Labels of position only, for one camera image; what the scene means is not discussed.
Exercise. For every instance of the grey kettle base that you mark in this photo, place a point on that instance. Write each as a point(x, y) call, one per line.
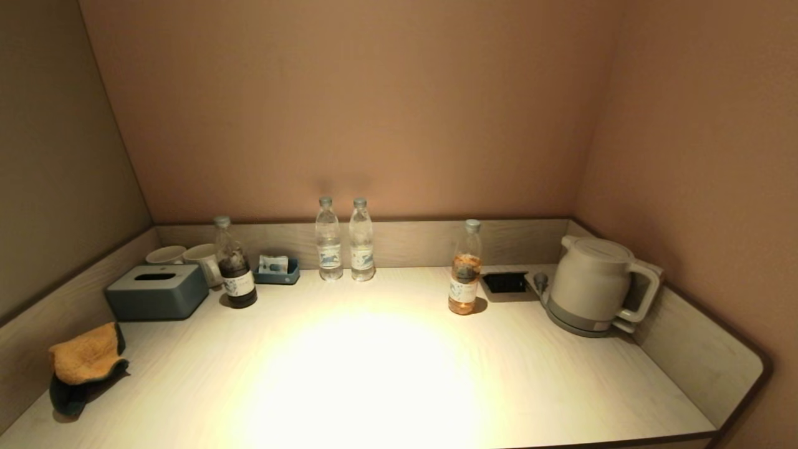
point(573, 321)

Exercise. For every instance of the white ceramic mug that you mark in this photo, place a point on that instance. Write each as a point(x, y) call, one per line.
point(165, 255)
point(202, 257)

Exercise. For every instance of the grey-blue tissue box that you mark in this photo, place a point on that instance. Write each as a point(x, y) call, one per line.
point(156, 296)

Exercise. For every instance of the black recessed power socket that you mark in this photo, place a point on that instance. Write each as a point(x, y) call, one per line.
point(505, 282)

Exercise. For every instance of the white tea bag packet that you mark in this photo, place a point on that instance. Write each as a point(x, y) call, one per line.
point(273, 262)

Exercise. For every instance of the beige electric kettle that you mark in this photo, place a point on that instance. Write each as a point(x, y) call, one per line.
point(589, 274)

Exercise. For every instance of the small blue tray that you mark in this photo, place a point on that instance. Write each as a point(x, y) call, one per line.
point(277, 278)

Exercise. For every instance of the dark tea plastic bottle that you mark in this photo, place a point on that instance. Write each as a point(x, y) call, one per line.
point(238, 280)

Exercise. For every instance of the grey power plug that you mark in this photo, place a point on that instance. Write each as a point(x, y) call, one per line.
point(540, 280)

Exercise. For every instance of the orange microfibre cloth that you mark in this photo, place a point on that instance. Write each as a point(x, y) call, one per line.
point(87, 355)

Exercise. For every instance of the clear water bottle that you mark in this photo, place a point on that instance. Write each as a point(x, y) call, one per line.
point(328, 249)
point(361, 249)

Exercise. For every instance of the amber tea plastic bottle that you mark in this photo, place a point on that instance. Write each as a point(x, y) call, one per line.
point(465, 280)

